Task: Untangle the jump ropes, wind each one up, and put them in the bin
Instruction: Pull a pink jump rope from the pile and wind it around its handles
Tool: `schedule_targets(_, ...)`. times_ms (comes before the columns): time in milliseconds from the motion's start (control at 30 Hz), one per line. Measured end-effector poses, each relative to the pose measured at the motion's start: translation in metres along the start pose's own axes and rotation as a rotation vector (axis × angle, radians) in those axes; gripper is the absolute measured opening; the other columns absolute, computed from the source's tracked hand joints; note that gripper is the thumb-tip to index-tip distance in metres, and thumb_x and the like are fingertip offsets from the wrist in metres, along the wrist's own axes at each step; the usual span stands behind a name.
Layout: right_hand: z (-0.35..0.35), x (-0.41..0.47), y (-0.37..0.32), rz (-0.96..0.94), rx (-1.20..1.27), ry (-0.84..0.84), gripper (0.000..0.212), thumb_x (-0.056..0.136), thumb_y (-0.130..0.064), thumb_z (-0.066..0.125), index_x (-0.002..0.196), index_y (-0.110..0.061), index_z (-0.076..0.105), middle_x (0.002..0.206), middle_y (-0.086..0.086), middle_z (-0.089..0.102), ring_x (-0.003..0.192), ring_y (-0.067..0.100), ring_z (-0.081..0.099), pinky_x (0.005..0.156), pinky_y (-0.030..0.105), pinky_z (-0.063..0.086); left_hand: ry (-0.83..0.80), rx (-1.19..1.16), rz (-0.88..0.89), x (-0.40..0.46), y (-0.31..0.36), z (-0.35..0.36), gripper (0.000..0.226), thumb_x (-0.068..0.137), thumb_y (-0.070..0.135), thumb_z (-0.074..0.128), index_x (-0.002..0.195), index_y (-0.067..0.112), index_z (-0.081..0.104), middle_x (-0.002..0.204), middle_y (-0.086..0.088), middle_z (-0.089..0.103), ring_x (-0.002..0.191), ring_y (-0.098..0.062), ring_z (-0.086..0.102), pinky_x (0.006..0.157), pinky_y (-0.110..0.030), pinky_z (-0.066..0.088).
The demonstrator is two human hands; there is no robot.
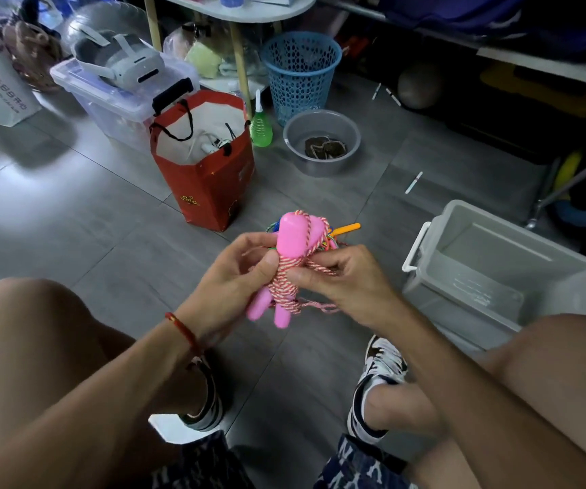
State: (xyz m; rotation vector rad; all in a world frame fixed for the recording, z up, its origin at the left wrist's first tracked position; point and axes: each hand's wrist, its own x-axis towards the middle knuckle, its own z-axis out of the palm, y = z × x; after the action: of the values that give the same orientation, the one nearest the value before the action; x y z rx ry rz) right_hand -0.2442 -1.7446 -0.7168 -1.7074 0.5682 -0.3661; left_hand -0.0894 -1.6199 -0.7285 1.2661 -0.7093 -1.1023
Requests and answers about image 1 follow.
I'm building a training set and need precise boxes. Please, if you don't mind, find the person's left hand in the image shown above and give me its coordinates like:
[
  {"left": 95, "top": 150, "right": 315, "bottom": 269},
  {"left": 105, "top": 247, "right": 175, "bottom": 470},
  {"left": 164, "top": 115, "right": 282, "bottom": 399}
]
[{"left": 176, "top": 231, "right": 281, "bottom": 347}]

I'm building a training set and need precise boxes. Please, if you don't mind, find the person's right hand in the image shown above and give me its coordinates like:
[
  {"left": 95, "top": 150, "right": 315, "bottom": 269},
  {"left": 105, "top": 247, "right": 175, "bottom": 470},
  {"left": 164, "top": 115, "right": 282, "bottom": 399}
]
[{"left": 285, "top": 244, "right": 406, "bottom": 334}]

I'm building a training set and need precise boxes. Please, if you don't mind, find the pile of jump ropes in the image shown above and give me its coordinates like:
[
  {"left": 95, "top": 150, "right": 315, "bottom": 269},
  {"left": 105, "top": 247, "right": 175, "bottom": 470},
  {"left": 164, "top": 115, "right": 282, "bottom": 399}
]
[{"left": 264, "top": 218, "right": 363, "bottom": 255}]

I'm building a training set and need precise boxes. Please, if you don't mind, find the wound pink-handled rope bundle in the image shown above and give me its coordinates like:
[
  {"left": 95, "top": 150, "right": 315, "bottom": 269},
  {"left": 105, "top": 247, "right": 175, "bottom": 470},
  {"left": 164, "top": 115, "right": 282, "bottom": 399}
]
[{"left": 245, "top": 210, "right": 343, "bottom": 331}]

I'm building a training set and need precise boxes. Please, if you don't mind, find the grey plastic storage bin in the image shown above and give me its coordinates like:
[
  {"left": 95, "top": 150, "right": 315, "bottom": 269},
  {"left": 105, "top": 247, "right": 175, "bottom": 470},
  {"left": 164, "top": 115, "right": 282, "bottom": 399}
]
[{"left": 401, "top": 199, "right": 586, "bottom": 352}]

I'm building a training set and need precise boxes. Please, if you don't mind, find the person's right forearm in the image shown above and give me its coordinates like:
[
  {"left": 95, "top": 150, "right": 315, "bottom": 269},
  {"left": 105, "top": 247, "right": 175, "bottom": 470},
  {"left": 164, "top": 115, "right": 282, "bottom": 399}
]
[{"left": 374, "top": 305, "right": 586, "bottom": 489}]

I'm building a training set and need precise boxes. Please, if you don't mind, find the person's left forearm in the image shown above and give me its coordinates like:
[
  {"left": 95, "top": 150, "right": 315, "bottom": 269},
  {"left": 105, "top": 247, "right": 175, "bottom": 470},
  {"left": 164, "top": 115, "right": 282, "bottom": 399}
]
[{"left": 0, "top": 320, "right": 202, "bottom": 489}]

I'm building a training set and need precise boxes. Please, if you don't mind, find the person's right shoe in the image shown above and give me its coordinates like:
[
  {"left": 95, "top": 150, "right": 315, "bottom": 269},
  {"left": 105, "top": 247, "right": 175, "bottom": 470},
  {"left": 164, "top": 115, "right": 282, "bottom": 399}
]
[{"left": 346, "top": 334, "right": 408, "bottom": 446}]

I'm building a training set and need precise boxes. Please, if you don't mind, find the person's shoe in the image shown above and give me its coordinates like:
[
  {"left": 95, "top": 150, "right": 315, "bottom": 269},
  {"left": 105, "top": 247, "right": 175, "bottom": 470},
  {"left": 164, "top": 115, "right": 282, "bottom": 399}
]
[
  {"left": 346, "top": 334, "right": 408, "bottom": 446},
  {"left": 178, "top": 355, "right": 225, "bottom": 433}
]

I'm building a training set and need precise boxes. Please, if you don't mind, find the person's left shoe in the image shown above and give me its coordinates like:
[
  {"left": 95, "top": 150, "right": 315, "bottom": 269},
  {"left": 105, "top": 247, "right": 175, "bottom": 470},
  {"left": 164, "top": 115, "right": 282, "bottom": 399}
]
[{"left": 178, "top": 355, "right": 225, "bottom": 433}]

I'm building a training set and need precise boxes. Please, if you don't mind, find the person's left leg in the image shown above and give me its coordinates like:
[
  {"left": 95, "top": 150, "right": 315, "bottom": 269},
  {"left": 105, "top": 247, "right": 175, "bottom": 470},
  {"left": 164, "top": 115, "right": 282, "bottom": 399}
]
[{"left": 0, "top": 277, "right": 212, "bottom": 489}]

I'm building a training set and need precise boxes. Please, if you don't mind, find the person's leg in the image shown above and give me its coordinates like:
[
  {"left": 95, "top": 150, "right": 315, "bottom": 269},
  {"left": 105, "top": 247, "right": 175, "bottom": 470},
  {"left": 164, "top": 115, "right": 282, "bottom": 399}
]
[
  {"left": 364, "top": 312, "right": 586, "bottom": 489},
  {"left": 0, "top": 277, "right": 212, "bottom": 489}
]

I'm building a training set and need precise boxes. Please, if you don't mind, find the clear plastic storage bin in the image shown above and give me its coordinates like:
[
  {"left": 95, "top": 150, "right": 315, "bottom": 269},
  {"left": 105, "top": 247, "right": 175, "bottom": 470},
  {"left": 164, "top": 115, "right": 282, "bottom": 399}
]
[{"left": 49, "top": 54, "right": 201, "bottom": 154}]

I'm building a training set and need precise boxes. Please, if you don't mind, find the person's right leg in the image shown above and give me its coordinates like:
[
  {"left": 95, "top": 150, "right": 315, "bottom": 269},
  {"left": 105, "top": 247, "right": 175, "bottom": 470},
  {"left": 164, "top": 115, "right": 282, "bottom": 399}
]
[{"left": 364, "top": 312, "right": 586, "bottom": 489}]

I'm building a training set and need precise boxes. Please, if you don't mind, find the red paper bag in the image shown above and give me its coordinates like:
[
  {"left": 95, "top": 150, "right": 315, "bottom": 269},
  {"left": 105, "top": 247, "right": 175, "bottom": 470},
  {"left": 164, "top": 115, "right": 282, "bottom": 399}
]
[{"left": 148, "top": 90, "right": 256, "bottom": 234}]

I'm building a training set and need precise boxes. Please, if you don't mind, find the grey plastic stool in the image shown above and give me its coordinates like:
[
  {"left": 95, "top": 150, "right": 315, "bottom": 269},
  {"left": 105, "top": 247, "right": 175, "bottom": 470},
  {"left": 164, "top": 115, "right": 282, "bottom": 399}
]
[{"left": 148, "top": 413, "right": 212, "bottom": 446}]

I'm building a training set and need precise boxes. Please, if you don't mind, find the green spray bottle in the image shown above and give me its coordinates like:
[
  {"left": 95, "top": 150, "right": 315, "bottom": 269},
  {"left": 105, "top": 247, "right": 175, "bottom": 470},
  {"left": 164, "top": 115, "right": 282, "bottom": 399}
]
[{"left": 250, "top": 88, "right": 274, "bottom": 148}]

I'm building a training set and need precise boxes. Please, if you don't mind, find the grey plastic basin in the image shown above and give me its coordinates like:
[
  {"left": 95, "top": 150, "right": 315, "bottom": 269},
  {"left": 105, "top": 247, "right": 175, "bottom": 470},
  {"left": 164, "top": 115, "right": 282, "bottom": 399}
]
[{"left": 282, "top": 109, "right": 362, "bottom": 178}]

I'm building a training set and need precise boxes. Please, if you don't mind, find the black rectangular pad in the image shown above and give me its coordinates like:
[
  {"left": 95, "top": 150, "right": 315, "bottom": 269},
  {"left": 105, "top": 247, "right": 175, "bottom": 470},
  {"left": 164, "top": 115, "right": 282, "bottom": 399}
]
[{"left": 151, "top": 77, "right": 196, "bottom": 116}]

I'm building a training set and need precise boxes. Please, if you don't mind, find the brown ball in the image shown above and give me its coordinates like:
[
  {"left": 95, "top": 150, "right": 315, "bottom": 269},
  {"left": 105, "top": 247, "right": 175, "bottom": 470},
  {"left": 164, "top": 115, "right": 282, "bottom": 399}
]
[{"left": 397, "top": 62, "right": 446, "bottom": 111}]

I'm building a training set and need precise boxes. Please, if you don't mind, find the blue mesh wastebasket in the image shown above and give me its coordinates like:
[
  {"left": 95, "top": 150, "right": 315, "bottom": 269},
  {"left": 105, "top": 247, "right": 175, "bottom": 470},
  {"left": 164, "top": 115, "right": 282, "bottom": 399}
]
[{"left": 260, "top": 31, "right": 343, "bottom": 128}]

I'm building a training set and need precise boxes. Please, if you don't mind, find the clear plastic bag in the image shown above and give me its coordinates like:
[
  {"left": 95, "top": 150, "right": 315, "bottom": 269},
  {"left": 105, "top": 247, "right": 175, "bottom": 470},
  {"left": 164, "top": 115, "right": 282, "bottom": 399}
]
[{"left": 163, "top": 22, "right": 269, "bottom": 92}]

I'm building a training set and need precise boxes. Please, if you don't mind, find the white VR headset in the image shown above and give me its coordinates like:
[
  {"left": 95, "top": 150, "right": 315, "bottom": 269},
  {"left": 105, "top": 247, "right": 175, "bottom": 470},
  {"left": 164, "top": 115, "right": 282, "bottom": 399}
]
[{"left": 71, "top": 26, "right": 167, "bottom": 94}]

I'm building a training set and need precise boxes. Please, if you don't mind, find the multicoloured hula hoop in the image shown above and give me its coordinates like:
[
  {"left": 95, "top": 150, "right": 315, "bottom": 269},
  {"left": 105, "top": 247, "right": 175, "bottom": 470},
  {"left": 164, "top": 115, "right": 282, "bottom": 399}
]
[{"left": 550, "top": 149, "right": 586, "bottom": 230}]

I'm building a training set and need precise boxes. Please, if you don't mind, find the yellow flat board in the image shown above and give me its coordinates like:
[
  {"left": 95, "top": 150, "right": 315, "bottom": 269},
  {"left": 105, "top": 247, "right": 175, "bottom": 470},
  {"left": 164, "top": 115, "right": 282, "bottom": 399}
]
[{"left": 478, "top": 60, "right": 586, "bottom": 120}]

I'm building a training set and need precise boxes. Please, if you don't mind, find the white oval side table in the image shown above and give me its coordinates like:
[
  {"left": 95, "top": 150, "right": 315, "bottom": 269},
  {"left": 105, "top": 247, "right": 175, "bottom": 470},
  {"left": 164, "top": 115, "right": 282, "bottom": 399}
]
[{"left": 142, "top": 0, "right": 318, "bottom": 115}]

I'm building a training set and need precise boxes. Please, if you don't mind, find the blue folded mat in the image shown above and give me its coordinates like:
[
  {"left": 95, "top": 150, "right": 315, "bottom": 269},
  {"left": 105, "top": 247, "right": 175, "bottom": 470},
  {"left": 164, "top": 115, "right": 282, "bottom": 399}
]
[{"left": 377, "top": 0, "right": 586, "bottom": 36}]

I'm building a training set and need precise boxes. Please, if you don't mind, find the grey balance dome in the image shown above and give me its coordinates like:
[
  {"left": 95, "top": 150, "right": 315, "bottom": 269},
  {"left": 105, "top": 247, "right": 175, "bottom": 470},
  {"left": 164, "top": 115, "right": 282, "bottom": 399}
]
[{"left": 61, "top": 0, "right": 151, "bottom": 52}]

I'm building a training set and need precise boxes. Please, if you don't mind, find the red string bracelet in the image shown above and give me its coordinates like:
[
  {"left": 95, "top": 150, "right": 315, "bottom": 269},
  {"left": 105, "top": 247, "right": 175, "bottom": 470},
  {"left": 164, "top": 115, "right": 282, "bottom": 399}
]
[{"left": 164, "top": 312, "right": 202, "bottom": 357}]

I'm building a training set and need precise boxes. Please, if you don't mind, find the white cable bundle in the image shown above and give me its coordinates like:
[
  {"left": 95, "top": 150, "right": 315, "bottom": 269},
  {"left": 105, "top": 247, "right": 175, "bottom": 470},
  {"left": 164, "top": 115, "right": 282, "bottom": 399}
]
[{"left": 186, "top": 132, "right": 235, "bottom": 158}]

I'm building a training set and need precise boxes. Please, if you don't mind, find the brown tangled strap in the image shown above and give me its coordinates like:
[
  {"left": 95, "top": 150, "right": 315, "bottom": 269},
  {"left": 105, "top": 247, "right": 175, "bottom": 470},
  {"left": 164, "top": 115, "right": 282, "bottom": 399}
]
[{"left": 304, "top": 135, "right": 349, "bottom": 161}]

